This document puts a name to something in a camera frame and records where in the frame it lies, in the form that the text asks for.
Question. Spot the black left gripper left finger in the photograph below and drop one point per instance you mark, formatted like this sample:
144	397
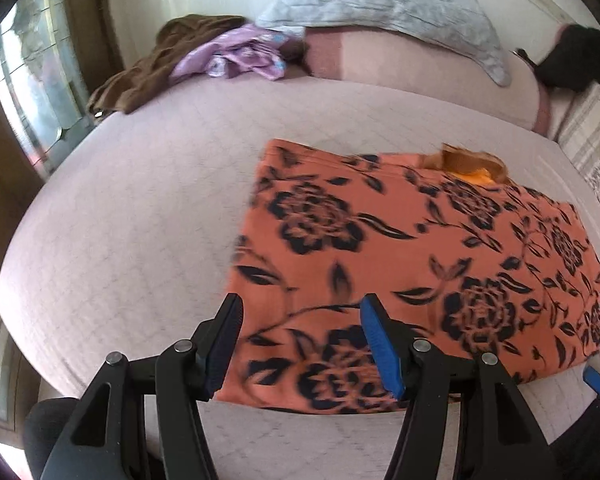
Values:
139	419

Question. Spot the orange black floral garment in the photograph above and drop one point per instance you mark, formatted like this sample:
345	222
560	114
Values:
473	266

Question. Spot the pink quilted bed cover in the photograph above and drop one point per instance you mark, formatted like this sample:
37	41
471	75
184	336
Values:
129	245

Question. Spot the striped floral pillow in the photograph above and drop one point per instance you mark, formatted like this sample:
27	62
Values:
579	137

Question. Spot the pink maroon bolster cushion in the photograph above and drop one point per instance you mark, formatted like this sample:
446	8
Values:
393	60

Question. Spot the purple floral garment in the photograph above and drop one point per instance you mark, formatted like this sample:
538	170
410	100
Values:
245	49

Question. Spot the grey quilted pillow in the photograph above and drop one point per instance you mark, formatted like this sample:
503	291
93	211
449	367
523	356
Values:
457	25

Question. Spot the window with frame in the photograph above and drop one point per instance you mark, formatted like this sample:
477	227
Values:
43	93

